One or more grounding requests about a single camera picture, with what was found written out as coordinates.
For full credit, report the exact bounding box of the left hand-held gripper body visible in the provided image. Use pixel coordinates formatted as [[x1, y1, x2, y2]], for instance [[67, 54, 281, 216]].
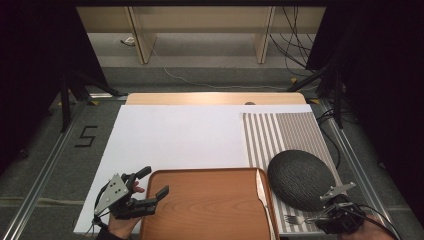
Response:
[[94, 172, 158, 221]]

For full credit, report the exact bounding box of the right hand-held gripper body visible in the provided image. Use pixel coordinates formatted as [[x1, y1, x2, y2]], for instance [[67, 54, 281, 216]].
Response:
[[314, 181, 367, 235]]

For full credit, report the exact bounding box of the silver fork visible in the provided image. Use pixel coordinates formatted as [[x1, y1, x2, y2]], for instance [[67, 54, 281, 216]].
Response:
[[284, 214, 329, 225]]

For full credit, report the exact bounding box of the black textured round plate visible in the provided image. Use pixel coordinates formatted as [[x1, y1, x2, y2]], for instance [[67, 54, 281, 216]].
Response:
[[267, 149, 337, 213]]

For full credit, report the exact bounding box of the wooden serving tray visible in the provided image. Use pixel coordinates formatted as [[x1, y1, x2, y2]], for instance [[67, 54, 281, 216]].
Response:
[[139, 167, 280, 240]]

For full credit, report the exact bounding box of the person's right hand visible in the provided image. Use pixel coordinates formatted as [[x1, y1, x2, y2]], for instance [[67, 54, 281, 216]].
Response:
[[339, 222, 396, 240]]

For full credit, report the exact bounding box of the person's left hand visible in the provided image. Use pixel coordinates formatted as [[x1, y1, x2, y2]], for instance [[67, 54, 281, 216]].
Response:
[[107, 179, 147, 240]]

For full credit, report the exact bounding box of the white table sheet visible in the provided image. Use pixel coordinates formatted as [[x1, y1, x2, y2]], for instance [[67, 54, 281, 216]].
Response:
[[73, 104, 314, 234]]

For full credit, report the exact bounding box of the striped beige placemat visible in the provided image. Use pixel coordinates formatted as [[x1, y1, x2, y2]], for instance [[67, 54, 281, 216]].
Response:
[[242, 111, 364, 234]]

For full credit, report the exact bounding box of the black tripod stand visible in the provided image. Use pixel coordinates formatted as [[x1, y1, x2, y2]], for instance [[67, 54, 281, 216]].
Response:
[[287, 64, 345, 130], [59, 71, 128, 134]]

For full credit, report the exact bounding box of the black curtain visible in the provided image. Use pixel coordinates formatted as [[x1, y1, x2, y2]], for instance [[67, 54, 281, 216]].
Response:
[[305, 0, 424, 214], [0, 0, 108, 174]]

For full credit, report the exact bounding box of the beige desk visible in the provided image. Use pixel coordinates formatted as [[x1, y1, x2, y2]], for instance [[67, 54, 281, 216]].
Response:
[[75, 5, 327, 65]]

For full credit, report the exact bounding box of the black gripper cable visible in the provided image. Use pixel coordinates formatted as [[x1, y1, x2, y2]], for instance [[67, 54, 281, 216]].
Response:
[[353, 203, 403, 240], [87, 186, 111, 238]]

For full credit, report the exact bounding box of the aluminium floor rail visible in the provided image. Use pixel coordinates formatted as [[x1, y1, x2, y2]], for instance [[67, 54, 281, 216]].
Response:
[[1, 99, 92, 240], [318, 99, 399, 240]]

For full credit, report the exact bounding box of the black floor cable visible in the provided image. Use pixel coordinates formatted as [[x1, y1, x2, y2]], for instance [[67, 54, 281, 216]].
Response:
[[316, 108, 342, 169]]

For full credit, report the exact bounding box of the white floor cable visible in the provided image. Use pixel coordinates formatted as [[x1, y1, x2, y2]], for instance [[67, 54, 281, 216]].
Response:
[[151, 46, 291, 92]]

